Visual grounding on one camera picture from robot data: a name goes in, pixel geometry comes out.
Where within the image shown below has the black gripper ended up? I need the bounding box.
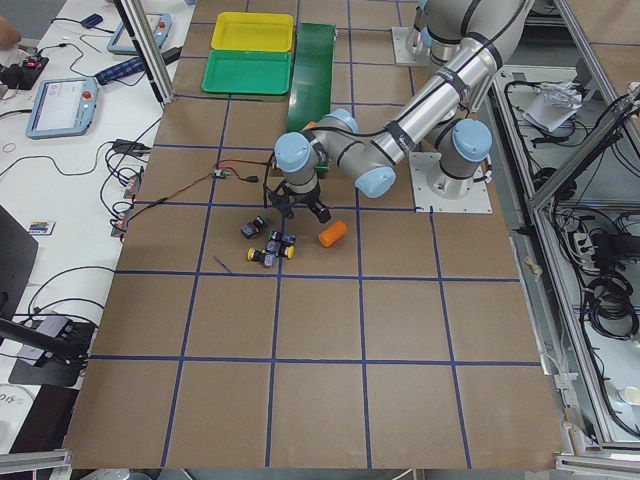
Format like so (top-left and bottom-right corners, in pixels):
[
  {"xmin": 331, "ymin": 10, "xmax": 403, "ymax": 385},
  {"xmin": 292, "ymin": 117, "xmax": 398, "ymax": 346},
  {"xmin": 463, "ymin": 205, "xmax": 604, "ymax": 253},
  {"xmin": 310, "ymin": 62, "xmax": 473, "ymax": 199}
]
[{"xmin": 263, "ymin": 180, "xmax": 331, "ymax": 224}]

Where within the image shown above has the green push button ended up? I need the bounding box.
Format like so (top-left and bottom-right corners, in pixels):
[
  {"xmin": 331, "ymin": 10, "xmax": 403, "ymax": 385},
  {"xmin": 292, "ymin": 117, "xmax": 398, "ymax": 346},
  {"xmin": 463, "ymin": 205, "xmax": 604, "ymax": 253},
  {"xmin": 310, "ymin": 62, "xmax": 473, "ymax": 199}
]
[
  {"xmin": 240, "ymin": 215, "xmax": 269, "ymax": 238},
  {"xmin": 265, "ymin": 230, "xmax": 296, "ymax": 253}
]

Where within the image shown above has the plain orange cylinder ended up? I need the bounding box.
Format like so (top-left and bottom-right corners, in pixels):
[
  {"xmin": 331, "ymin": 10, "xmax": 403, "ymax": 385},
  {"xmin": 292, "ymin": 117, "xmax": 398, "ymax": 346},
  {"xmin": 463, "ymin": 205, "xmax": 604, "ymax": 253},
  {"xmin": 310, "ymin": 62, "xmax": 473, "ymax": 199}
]
[{"xmin": 318, "ymin": 220, "xmax": 349, "ymax": 248}]

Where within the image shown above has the red black power cable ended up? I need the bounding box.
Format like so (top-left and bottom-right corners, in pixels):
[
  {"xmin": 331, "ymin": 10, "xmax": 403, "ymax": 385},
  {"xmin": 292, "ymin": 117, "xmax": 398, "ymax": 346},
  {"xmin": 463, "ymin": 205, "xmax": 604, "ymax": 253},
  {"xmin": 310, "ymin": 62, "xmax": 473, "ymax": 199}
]
[{"xmin": 119, "ymin": 158, "xmax": 271, "ymax": 226}]

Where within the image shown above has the blue teach pendant near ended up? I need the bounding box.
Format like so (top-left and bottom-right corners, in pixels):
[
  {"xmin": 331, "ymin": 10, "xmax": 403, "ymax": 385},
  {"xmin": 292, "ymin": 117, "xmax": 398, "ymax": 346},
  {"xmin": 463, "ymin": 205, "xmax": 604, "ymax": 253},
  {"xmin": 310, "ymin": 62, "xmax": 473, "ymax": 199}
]
[{"xmin": 26, "ymin": 77, "xmax": 98, "ymax": 139}]

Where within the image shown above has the green conveyor belt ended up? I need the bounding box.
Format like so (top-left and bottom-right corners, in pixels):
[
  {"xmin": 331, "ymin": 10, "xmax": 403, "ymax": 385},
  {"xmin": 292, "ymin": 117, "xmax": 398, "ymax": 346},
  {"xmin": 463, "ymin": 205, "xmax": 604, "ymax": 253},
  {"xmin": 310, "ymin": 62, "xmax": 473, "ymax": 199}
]
[{"xmin": 285, "ymin": 21, "xmax": 337, "ymax": 179}]

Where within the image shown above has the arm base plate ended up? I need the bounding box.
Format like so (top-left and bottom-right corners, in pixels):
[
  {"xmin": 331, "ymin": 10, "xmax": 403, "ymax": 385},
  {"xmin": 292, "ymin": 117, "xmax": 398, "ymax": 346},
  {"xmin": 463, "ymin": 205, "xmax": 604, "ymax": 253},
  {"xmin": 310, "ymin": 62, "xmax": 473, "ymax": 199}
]
[
  {"xmin": 391, "ymin": 26, "xmax": 432, "ymax": 67},
  {"xmin": 409, "ymin": 152, "xmax": 492, "ymax": 214}
]

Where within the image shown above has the green plastic tray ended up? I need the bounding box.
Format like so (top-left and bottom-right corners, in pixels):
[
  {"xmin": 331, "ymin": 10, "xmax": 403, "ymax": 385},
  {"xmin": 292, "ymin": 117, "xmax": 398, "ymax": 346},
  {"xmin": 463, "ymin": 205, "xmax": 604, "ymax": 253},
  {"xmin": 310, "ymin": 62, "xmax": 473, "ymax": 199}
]
[{"xmin": 201, "ymin": 50, "xmax": 292, "ymax": 95}]

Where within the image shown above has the yellow push button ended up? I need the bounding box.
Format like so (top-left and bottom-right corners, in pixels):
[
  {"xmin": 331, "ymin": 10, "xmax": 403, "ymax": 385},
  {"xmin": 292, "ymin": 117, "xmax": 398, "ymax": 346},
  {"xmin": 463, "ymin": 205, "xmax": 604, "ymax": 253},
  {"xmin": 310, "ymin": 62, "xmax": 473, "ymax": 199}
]
[
  {"xmin": 247, "ymin": 247, "xmax": 277, "ymax": 268},
  {"xmin": 276, "ymin": 243, "xmax": 295, "ymax": 259}
]

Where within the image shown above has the blue teach pendant far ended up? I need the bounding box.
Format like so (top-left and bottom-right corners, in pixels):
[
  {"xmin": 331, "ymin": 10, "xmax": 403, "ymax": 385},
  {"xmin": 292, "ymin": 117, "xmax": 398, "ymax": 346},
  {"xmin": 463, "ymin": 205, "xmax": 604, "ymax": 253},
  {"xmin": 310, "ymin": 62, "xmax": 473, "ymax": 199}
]
[{"xmin": 106, "ymin": 11, "xmax": 173, "ymax": 56}]

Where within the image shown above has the crumpled white paper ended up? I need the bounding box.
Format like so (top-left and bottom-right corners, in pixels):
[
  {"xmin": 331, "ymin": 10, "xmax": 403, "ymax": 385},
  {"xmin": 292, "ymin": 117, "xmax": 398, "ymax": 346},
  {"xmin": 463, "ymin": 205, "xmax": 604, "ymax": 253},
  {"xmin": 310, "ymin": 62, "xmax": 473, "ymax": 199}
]
[{"xmin": 523, "ymin": 81, "xmax": 582, "ymax": 133}]

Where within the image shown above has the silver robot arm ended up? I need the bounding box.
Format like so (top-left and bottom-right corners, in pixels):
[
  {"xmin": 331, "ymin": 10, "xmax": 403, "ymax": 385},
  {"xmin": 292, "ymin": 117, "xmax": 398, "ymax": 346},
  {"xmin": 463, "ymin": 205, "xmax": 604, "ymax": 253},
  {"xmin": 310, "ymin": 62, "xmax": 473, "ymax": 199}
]
[
  {"xmin": 414, "ymin": 0, "xmax": 479, "ymax": 65},
  {"xmin": 263, "ymin": 1, "xmax": 532, "ymax": 223}
]

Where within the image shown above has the blue teach pendant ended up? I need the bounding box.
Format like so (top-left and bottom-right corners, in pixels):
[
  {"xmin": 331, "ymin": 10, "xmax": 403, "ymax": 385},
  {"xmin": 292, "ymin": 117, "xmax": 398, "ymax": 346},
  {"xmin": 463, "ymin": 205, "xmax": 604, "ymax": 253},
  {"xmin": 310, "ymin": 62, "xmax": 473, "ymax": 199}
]
[
  {"xmin": 26, "ymin": 77, "xmax": 98, "ymax": 139},
  {"xmin": 106, "ymin": 11, "xmax": 173, "ymax": 56}
]

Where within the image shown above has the aluminium frame post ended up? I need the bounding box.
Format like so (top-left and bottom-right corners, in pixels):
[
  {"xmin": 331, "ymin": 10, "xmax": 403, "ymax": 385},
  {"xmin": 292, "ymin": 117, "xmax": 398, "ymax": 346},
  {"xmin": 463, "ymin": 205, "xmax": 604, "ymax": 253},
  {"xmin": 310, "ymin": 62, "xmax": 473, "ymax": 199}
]
[{"xmin": 114, "ymin": 0, "xmax": 175, "ymax": 105}]

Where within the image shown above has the yellow plastic tray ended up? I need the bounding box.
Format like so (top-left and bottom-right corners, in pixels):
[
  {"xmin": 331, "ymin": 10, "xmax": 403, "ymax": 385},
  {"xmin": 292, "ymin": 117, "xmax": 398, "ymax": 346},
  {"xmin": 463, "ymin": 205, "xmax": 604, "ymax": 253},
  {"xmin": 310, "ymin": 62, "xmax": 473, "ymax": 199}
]
[{"xmin": 211, "ymin": 12, "xmax": 293, "ymax": 53}]

